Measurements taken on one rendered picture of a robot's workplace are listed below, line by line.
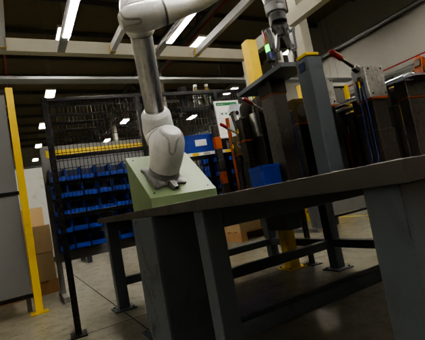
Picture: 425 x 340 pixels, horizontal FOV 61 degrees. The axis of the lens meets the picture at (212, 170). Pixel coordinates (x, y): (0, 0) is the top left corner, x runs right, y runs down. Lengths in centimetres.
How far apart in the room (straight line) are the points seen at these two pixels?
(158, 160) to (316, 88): 79
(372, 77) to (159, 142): 93
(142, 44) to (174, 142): 45
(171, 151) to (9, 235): 217
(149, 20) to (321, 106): 73
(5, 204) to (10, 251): 41
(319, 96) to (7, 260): 293
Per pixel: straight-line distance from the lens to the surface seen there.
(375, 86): 146
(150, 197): 172
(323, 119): 138
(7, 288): 361
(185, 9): 157
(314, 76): 142
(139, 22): 153
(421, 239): 74
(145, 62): 175
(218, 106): 294
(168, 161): 173
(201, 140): 259
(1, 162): 364
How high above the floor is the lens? 69
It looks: 5 degrees up
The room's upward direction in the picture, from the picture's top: 10 degrees counter-clockwise
